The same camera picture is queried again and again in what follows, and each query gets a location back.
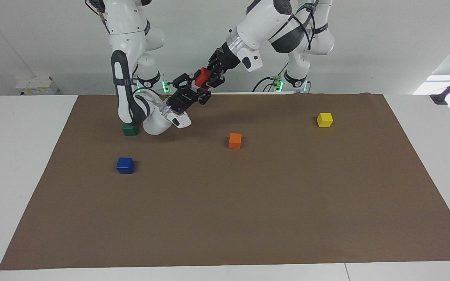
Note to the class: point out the orange wooden block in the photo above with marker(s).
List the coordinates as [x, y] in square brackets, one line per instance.
[235, 141]

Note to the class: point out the brown table mat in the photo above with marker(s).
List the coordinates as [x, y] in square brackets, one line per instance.
[225, 203]

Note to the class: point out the green wooden block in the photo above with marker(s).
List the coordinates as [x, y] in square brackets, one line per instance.
[129, 130]

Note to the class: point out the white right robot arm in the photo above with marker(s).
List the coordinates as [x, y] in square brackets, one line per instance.
[125, 23]

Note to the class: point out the yellow wooden block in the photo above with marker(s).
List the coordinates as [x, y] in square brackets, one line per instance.
[324, 120]

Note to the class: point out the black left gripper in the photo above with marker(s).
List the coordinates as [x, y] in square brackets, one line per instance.
[225, 58]

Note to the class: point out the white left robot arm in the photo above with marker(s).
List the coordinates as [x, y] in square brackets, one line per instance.
[264, 19]

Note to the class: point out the blue wooden block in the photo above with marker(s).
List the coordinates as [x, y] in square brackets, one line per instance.
[125, 166]

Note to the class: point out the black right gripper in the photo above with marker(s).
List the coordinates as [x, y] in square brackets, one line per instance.
[184, 101]

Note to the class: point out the red wooden block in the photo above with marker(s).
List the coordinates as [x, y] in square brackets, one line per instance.
[201, 80]

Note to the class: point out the white box with yellow label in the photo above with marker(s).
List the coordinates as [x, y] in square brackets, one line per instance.
[37, 86]

